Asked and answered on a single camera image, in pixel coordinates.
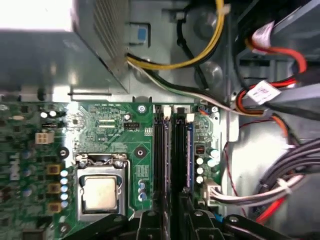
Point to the green motherboard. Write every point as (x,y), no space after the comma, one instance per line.
(105,140)

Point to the metal socket cover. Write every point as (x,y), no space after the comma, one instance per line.
(100,171)

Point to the black RAM slot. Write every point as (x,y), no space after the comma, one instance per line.
(190,117)
(180,150)
(167,112)
(158,150)

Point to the black PC case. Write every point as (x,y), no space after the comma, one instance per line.
(162,37)

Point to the metal optical drive cage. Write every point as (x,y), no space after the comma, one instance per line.
(295,15)

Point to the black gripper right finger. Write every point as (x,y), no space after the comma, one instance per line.
(202,225)

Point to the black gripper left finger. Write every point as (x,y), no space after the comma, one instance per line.
(150,225)

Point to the grey power supply unit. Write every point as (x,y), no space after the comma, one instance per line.
(107,30)

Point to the silver CPU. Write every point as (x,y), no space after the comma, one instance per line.
(100,192)

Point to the blue RAM stick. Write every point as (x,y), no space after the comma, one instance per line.
(190,155)

